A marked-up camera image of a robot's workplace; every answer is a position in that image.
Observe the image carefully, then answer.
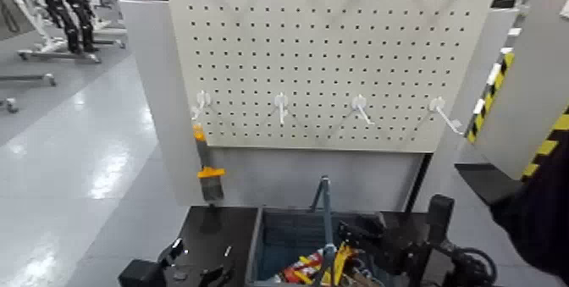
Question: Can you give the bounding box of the grey floor rail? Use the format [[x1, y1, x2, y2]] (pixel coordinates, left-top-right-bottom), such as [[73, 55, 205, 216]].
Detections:
[[0, 73, 58, 87]]

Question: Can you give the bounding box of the black humanoid robot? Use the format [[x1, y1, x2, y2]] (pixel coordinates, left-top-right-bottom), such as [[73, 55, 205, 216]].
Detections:
[[31, 0, 100, 54]]

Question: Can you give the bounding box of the dark purple fabric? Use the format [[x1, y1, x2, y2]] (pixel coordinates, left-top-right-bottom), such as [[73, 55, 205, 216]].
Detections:
[[489, 133, 569, 283]]

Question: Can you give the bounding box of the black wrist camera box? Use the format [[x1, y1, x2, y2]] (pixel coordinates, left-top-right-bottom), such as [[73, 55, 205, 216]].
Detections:
[[118, 258, 167, 287], [427, 194, 456, 246]]

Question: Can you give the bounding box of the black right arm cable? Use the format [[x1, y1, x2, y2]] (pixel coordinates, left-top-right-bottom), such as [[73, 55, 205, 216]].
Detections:
[[453, 246, 498, 287]]

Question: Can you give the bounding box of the yellow paint roller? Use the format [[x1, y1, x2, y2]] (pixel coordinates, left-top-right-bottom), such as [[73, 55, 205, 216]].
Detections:
[[330, 243, 356, 287]]

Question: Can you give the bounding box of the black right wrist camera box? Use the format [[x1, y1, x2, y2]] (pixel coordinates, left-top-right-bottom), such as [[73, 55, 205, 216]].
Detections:
[[427, 194, 456, 246]]

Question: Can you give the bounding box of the red yellow tool package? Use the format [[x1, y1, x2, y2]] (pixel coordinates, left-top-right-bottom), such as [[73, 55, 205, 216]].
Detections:
[[280, 251, 325, 286]]

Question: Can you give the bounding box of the brown handled tool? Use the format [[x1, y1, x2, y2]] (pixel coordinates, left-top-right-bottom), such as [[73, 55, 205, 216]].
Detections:
[[346, 268, 378, 287]]

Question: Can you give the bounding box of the hazard striped grey pillar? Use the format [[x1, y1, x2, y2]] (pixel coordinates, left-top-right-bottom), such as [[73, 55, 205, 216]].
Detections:
[[464, 0, 569, 181]]

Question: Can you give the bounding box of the grey plastic crate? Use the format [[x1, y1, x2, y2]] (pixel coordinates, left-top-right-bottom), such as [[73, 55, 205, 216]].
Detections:
[[245, 207, 401, 287]]

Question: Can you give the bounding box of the yellow grey paint brush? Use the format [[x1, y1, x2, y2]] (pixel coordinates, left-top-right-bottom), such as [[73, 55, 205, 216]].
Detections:
[[192, 123, 227, 202]]

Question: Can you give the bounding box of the white perforated pegboard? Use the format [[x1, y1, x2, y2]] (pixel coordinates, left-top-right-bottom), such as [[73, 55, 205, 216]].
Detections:
[[165, 0, 501, 153]]

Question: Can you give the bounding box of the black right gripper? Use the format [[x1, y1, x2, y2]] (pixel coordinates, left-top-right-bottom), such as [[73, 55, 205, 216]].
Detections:
[[337, 212, 430, 287]]

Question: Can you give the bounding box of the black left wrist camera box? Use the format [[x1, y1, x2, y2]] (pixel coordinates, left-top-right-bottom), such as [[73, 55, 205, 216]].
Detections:
[[118, 258, 167, 287]]

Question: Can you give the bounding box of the grey partition panel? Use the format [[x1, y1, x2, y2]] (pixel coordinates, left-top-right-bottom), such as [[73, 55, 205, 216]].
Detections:
[[119, 0, 210, 207], [415, 8, 519, 212]]

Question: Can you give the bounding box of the grey stand base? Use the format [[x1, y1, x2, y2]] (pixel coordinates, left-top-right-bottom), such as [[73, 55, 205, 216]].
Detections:
[[17, 48, 102, 64]]

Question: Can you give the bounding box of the white pegboard hook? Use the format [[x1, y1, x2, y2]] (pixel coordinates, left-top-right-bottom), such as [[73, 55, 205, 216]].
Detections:
[[191, 91, 213, 122], [273, 92, 290, 126], [428, 97, 464, 135], [351, 94, 375, 127]]

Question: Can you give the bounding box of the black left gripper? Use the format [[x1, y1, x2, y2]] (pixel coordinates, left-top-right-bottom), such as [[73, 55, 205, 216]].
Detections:
[[157, 237, 235, 287]]

